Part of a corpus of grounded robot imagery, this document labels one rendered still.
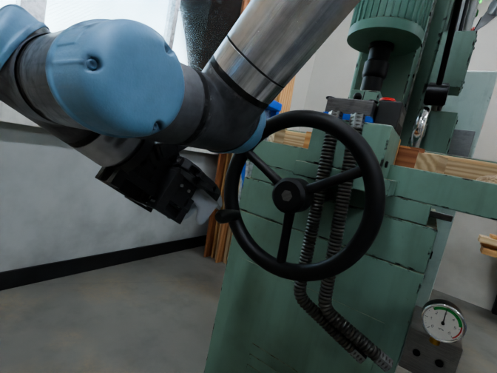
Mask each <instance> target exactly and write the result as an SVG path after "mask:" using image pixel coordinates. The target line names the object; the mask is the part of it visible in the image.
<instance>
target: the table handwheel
mask: <svg viewBox="0 0 497 373"><path fill-rule="evenodd" d="M292 127H310V128H314V129H318V130H322V131H323V132H326V133H328V134H329V135H332V136H333V137H335V138H336V139H337V140H339V141H340V142H341V143H342V144H343V145H344V146H345V147H346V148H347V149H348V150H349V151H350V153H351V154H352V156H353V157H354V159H355V160H356V162H357V164H358V166H357V167H354V168H352V169H349V170H347V171H344V172H341V173H339V174H337V175H334V176H331V177H329V178H325V179H322V180H320V181H316V182H313V183H311V184H310V183H309V182H307V181H305V180H304V179H301V178H281V177H280V176H279V175H278V174H277V173H276V172H275V171H274V170H273V169H271V168H270V167H269V166H268V165H267V164H266V163H265V162H264V161H263V160H262V159H261V158H260V157H259V156H258V155H257V154H256V153H255V152H253V150H254V149H255V147H256V146H257V145H258V144H259V143H260V142H261V141H263V140H264V139H265V138H267V137H269V136H270V135H272V134H273V133H275V132H278V131H280V130H284V129H288V128H292ZM258 144H257V145H256V146H255V147H253V148H252V149H250V150H249V151H247V152H243V153H234V154H233V156H232V158H231V160H230V163H229V167H228V169H227V173H226V179H225V184H224V204H225V209H233V210H238V211H240V208H239V201H238V187H239V182H240V176H241V172H242V170H243V167H244V165H245V163H246V161H247V159H249V160H250V161H251V162H252V163H253V164H254V165H255V166H256V167H257V168H259V169H260V170H261V171H262V172H263V173H264V174H265V175H266V176H267V177H268V179H269V180H270V181H271V182H272V183H273V184H274V185H275V186H274V189H273V192H272V199H273V202H274V205H275V206H276V208H278V210H279V211H281V212H284V213H285V214H284V218H283V228H282V234H281V239H280V245H279V249H278V253H277V258H275V257H274V256H272V255H270V254H268V253H267V252H266V251H265V250H264V249H262V248H261V247H260V246H259V245H258V244H257V243H256V242H255V240H254V239H253V238H252V236H251V235H250V234H249V232H248V230H247V228H246V226H245V224H244V223H243V219H242V216H240V218H238V219H236V220H234V221H231V222H229V226H230V228H231V231H232V233H233V235H234V237H235V239H236V241H237V242H238V244H239V245H240V247H241V248H242V250H243V251H244V252H245V253H246V254H247V255H248V256H249V257H250V258H251V259H252V260H253V261H254V262H255V263H256V264H257V265H258V266H260V267H261V268H263V269H264V270H266V271H267V272H270V273H271V274H273V275H276V276H278V277H281V278H285V279H289V280H295V281H316V280H324V279H327V278H331V277H333V276H335V275H338V274H340V273H342V272H344V271H345V270H347V269H349V268H350V267H352V266H353V265H354V264H355V263H356V262H357V261H358V260H359V259H360V258H361V257H362V256H363V255H364V254H365V253H366V252H367V251H368V250H369V248H370V247H371V245H372V244H373V242H374V241H375V239H376V236H377V235H378V232H379V230H380V227H381V225H382V220H383V217H384V213H385V199H386V194H385V181H384V177H383V174H382V169H381V166H380V164H379V161H378V159H377V157H376V155H375V153H374V151H373V150H372V148H371V146H370V145H369V144H368V142H367V141H366V140H365V139H364V138H363V137H362V136H361V134H360V133H359V132H357V131H356V130H355V129H354V128H353V127H352V126H351V125H349V124H347V123H346V122H344V121H343V120H341V119H339V118H337V117H335V116H332V115H329V114H327V113H324V112H319V111H314V110H292V111H288V112H283V113H280V114H278V115H275V116H272V117H270V118H268V119H266V128H264V131H263V134H262V138H261V139H260V141H259V142H258ZM360 177H362V178H363V182H364V186H365V207H364V212H363V215H362V220H361V222H360V224H359V227H358V229H357V231H356V233H355V234H354V236H353V237H352V239H351V240H350V241H349V242H348V244H347V245H346V246H345V247H344V248H343V249H341V250H340V251H339V252H338V253H336V254H335V255H333V256H332V257H330V258H328V259H326V260H323V261H320V262H317V263H309V264H296V263H289V262H286V258H287V254H288V245H289V240H290V236H291V229H292V226H293V222H294V215H295V213H296V212H302V211H305V210H306V209H307V208H309V207H310V205H311V204H312V201H313V199H314V196H315V195H314V193H316V192H319V191H322V190H324V189H327V190H326V194H325V198H324V199H325V200H324V201H323V202H326V201H329V200H331V199H332V197H333V191H332V189H331V187H333V186H335V185H337V184H341V183H345V182H347V181H351V180H353V179H356V178H360Z"/></svg>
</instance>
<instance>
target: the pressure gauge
mask: <svg viewBox="0 0 497 373"><path fill-rule="evenodd" d="M446 310H447V312H446ZM445 312H446V315H445ZM444 315H445V319H444ZM443 320H444V325H442V324H441V322H442V321H443ZM421 323H422V327H423V329H424V330H425V331H426V332H427V333H428V334H429V335H430V339H429V341H430V342H431V343H432V344H433V345H435V346H439V345H440V343H441V342H443V343H455V342H458V341H460V340H461V339H462V338H463V337H464V336H465V335H466V332H467V324H466V322H465V319H464V315H463V314H462V311H461V310H460V309H459V308H458V307H457V306H456V305H455V304H453V303H451V302H450V301H448V300H442V299H434V300H430V301H428V302H427V303H426V304H425V305H424V306H423V308H422V313H421Z"/></svg>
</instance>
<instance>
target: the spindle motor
mask: <svg viewBox="0 0 497 373"><path fill-rule="evenodd" d="M432 3H433V0H361V1H360V2H359V3H358V4H357V6H355V8H354V12H353V15H352V19H351V25H350V29H349V31H348V37H347V43H348V45H349V46H350V47H352V48H353V49H355V50H357V51H359V52H361V53H366V54H369V52H370V50H369V49H368V47H369V44H370V43H371V42H372V41H389V42H391V43H393V44H394V49H393V52H392V53H390V56H401V55H405V54H408V53H412V52H414V51H416V50H418V49H419V48H420V47H421V45H422V40H423V37H424V34H425V28H426V26H427V20H428V18H429V15H430V9H431V7H432Z"/></svg>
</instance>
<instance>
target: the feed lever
mask: <svg viewBox="0 0 497 373"><path fill-rule="evenodd" d="M462 1H463V0H455V4H454V8H453V13H452V17H451V20H450V26H449V30H448V33H447V39H446V42H445V46H444V52H443V56H442V61H441V65H440V68H439V74H438V78H437V81H436V83H435V82H430V83H429V84H428V86H427V89H426V93H425V98H424V104H425V105H430V106H431V108H430V110H437V107H438V106H439V107H443V106H444V105H445V103H446V100H447V95H448V93H449V89H450V83H442V82H443V79H444V74H445V70H446V67H447V62H448V58H449V55H450V49H451V46H452V43H453V37H454V34H455V31H456V25H457V21H458V18H459V13H460V9H461V6H462Z"/></svg>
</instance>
